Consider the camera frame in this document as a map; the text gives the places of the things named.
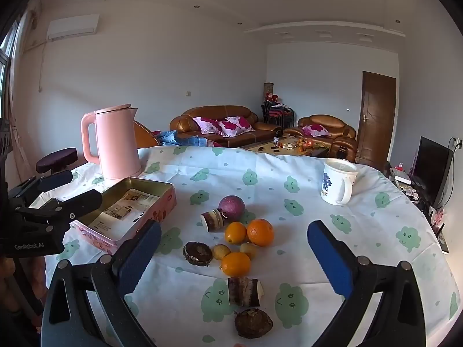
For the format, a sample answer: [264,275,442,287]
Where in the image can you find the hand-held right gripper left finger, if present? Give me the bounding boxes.
[41,220,162,347]

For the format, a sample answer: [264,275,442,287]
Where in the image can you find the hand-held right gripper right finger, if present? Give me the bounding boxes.
[307,220,427,347]

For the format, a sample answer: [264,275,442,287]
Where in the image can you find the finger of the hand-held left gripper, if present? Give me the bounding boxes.
[14,189,104,234]
[8,170,75,206]

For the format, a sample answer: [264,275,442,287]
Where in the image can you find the pink metal tin box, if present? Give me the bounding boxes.
[69,177,177,255]

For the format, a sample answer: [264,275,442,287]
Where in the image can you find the halved round taro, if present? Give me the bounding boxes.
[183,241,213,267]

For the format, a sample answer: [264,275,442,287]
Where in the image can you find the large orange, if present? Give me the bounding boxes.
[247,219,275,247]

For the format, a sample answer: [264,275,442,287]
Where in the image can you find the small cut taro chunk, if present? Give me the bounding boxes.
[201,208,227,232]

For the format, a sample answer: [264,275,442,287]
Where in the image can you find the purple round radish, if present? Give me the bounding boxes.
[218,195,246,222]

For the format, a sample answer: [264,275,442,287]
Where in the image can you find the printed paper leaflet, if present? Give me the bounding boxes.
[89,188,161,235]

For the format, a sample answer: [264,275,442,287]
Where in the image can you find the pink electric kettle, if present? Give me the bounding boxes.
[80,104,142,180]

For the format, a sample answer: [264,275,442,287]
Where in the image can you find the white mug with blue print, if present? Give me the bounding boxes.
[320,158,359,206]

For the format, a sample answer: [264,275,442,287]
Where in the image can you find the brown leather chair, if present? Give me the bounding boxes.
[132,119,161,149]

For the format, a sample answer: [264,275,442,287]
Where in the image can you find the large cut taro chunk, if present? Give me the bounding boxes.
[228,277,264,308]

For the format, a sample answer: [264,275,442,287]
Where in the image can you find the white tablecloth with green clouds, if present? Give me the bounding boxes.
[31,145,462,347]

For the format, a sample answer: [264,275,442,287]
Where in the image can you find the round brown taro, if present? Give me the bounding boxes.
[234,308,273,339]

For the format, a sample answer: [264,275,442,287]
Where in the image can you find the blue denim cloth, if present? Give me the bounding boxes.
[155,130,223,147]

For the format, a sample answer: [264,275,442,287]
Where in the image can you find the pile of small snacks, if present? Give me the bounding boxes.
[271,139,319,152]

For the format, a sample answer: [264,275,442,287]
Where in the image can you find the pink floral pillow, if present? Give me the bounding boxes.
[302,124,331,137]
[193,117,225,135]
[217,116,254,137]

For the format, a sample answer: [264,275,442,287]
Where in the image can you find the wooden coffee table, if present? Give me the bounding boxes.
[240,136,331,158]

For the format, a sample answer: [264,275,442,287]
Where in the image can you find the window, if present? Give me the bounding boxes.
[0,14,22,123]

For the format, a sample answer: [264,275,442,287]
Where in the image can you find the brown leather armchair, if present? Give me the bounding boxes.
[283,115,359,163]

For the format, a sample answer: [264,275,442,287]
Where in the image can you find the black television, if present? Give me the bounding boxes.
[410,136,454,208]

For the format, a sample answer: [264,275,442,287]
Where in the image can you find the long brown leather sofa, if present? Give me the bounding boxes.
[170,106,283,148]

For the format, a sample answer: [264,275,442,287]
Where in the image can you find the brown wooden door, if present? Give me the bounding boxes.
[355,71,397,165]

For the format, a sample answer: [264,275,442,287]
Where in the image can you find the stacked black chairs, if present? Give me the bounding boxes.
[261,99,295,127]

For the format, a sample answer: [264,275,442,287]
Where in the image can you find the white air conditioner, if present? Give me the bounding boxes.
[47,14,100,41]

